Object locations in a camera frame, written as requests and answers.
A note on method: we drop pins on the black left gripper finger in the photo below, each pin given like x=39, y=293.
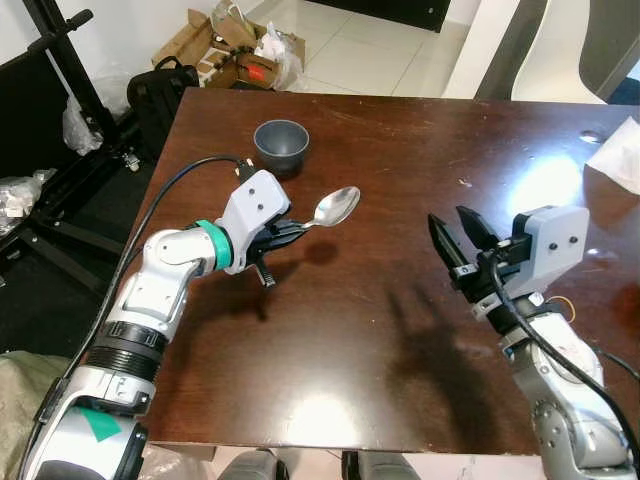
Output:
x=288, y=240
x=296, y=227

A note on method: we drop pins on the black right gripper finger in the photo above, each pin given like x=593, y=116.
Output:
x=474, y=230
x=448, y=245

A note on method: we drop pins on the silver metal spoon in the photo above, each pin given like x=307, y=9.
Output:
x=338, y=205

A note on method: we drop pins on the yellow rubber band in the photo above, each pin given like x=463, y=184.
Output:
x=548, y=305

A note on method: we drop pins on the dark grey bowl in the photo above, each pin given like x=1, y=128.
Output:
x=280, y=145

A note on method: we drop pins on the small metal cap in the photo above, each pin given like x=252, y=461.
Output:
x=592, y=136

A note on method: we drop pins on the white paper towel roll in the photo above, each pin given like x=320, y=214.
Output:
x=620, y=155

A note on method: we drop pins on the black backpack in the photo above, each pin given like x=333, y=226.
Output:
x=160, y=100

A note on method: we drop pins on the cardboard box with clutter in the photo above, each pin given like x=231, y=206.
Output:
x=240, y=55

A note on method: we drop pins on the white plastic chair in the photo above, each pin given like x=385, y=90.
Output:
x=560, y=60

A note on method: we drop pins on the clear plastic bag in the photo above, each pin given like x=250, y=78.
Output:
x=20, y=195
x=82, y=125

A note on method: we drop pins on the robot left leg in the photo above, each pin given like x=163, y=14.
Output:
x=255, y=466

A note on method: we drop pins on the robot leg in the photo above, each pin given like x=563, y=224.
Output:
x=385, y=466
x=255, y=466

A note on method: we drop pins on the robot right leg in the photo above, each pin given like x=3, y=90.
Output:
x=385, y=466

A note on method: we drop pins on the dark cabinet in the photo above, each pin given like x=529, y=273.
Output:
x=390, y=10

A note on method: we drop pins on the black metal stand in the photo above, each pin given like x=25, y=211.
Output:
x=75, y=70

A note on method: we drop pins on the olive green cloth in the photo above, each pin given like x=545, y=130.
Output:
x=25, y=410

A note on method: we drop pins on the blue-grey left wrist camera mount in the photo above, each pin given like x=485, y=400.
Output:
x=255, y=210

